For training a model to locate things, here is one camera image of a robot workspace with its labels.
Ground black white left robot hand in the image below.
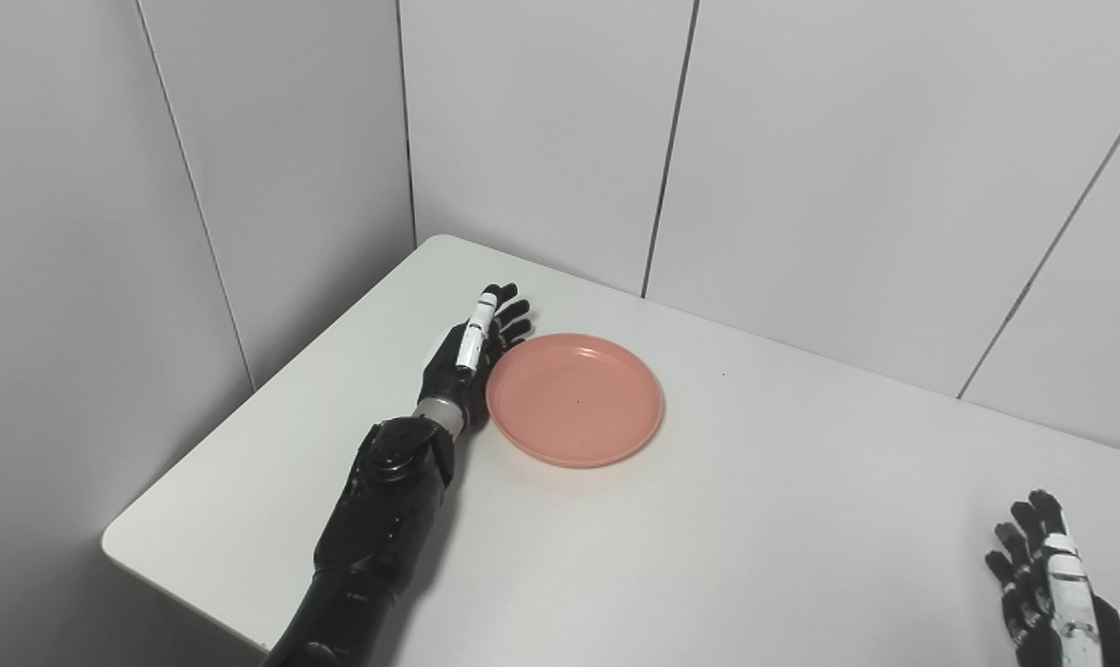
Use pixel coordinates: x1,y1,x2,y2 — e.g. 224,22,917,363
418,283,534,432

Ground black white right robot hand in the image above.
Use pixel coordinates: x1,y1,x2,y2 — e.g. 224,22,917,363
985,489,1120,667

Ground pink round plate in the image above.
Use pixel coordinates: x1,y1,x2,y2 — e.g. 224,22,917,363
485,333,665,469

